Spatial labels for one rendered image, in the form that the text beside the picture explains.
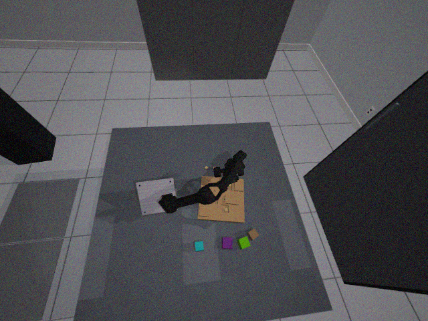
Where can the teal block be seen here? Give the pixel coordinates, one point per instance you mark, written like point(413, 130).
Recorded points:
point(199, 246)

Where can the purple block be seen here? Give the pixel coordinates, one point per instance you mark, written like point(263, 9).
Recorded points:
point(227, 243)

